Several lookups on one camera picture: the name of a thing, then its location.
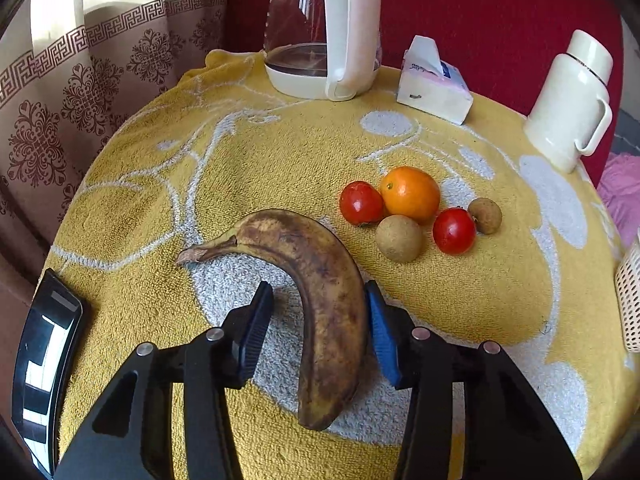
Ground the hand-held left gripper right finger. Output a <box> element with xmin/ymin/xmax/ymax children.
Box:
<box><xmin>364</xmin><ymin>280</ymin><xmax>583</xmax><ymax>480</ymax></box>

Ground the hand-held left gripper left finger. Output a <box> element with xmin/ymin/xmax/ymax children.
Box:
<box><xmin>52</xmin><ymin>281</ymin><xmax>275</xmax><ymax>480</ymax></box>

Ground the overripe brown banana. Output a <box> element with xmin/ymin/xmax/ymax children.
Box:
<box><xmin>176</xmin><ymin>208</ymin><xmax>371</xmax><ymax>432</ymax></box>

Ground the white perforated plastic basket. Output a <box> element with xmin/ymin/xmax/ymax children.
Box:
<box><xmin>614</xmin><ymin>230</ymin><xmax>640</xmax><ymax>353</ymax></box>

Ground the red cherry tomato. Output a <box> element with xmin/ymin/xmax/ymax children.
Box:
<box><xmin>432</xmin><ymin>207</ymin><xmax>477</xmax><ymax>255</ymax></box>
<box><xmin>339</xmin><ymin>181</ymin><xmax>385</xmax><ymax>226</ymax></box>

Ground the round orange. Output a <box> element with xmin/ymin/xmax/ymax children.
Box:
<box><xmin>379</xmin><ymin>166</ymin><xmax>442</xmax><ymax>225</ymax></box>

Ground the smaller brown kiwi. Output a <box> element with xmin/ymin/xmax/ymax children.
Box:
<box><xmin>467</xmin><ymin>197</ymin><xmax>502</xmax><ymax>235</ymax></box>

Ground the white tissue pack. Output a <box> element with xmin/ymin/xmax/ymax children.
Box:
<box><xmin>396</xmin><ymin>35</ymin><xmax>474</xmax><ymax>126</ymax></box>

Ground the pink dotted blanket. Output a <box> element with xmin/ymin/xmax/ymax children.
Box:
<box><xmin>597</xmin><ymin>152</ymin><xmax>640</xmax><ymax>248</ymax></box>

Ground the cream thermos flask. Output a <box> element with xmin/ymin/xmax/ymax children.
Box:
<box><xmin>523</xmin><ymin>29</ymin><xmax>614</xmax><ymax>174</ymax></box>

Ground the beige patterned curtain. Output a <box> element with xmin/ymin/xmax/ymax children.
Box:
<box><xmin>0</xmin><ymin>0</ymin><xmax>231</xmax><ymax>271</ymax></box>

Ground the grey padded headboard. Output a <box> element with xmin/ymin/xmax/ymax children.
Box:
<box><xmin>612</xmin><ymin>105</ymin><xmax>640</xmax><ymax>158</ymax></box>

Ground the red textured cloth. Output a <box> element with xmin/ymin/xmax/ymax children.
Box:
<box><xmin>222</xmin><ymin>0</ymin><xmax>626</xmax><ymax>188</ymax></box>

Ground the glass kettle with cream handle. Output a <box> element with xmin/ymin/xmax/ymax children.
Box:
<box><xmin>262</xmin><ymin>0</ymin><xmax>383</xmax><ymax>102</ymax></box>

